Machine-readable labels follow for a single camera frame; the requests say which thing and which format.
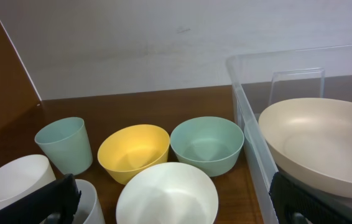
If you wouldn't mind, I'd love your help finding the green cup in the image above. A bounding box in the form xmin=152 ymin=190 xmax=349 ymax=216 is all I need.
xmin=34 ymin=117 xmax=93 ymax=175

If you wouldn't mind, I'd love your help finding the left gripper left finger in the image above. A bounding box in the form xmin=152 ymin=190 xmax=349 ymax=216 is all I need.
xmin=0 ymin=174 xmax=81 ymax=224

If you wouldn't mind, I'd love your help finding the white cup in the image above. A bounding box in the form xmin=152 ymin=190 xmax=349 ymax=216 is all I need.
xmin=0 ymin=154 xmax=56 ymax=210

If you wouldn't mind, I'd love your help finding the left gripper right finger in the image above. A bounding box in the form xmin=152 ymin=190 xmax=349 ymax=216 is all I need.
xmin=269 ymin=172 xmax=352 ymax=224

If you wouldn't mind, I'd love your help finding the grey translucent cup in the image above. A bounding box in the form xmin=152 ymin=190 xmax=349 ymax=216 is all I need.
xmin=72 ymin=179 xmax=105 ymax=224

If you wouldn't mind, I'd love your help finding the white bowl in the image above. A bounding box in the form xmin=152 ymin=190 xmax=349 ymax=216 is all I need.
xmin=116 ymin=162 xmax=219 ymax=224

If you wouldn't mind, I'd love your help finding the clear plastic storage container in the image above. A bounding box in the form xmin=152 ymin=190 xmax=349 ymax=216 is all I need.
xmin=226 ymin=44 xmax=352 ymax=223

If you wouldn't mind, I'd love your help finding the yellow bowl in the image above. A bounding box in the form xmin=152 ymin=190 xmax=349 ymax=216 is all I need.
xmin=97 ymin=124 xmax=170 ymax=185

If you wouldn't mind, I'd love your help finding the green bowl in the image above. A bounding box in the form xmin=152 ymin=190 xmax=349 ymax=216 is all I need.
xmin=170 ymin=116 xmax=245 ymax=177

